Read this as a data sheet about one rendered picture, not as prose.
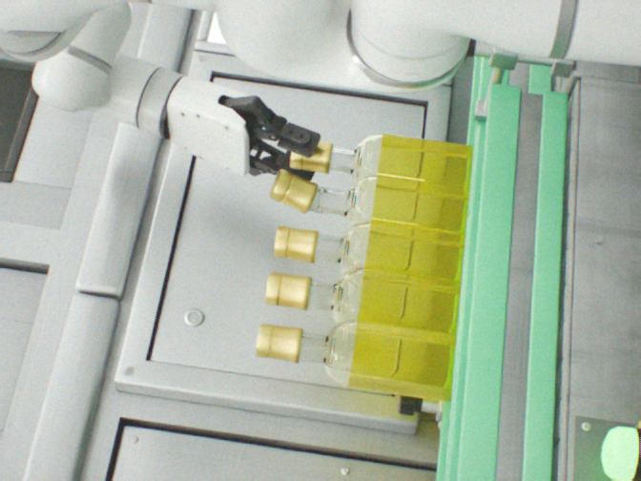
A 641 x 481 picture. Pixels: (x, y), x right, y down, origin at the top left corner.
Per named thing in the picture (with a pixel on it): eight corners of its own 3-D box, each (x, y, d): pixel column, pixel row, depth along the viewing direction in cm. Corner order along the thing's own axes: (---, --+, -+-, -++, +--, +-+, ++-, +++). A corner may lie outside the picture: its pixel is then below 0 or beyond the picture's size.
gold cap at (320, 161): (332, 154, 136) (293, 148, 136) (334, 135, 132) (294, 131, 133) (327, 179, 134) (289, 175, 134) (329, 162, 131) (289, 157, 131)
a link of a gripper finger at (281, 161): (254, 177, 138) (307, 197, 137) (254, 161, 135) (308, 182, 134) (265, 156, 139) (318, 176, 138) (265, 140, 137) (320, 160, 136)
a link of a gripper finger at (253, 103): (204, 115, 133) (246, 143, 135) (230, 88, 127) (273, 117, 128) (209, 108, 134) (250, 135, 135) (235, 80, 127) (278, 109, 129)
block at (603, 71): (617, 110, 131) (553, 101, 131) (642, 55, 122) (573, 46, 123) (617, 136, 129) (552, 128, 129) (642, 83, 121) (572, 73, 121)
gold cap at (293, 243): (318, 240, 130) (278, 235, 130) (320, 224, 127) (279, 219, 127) (313, 269, 128) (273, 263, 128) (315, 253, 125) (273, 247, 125)
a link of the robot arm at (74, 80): (49, 5, 127) (12, 88, 126) (138, 38, 125) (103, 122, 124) (91, 47, 142) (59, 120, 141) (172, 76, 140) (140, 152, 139)
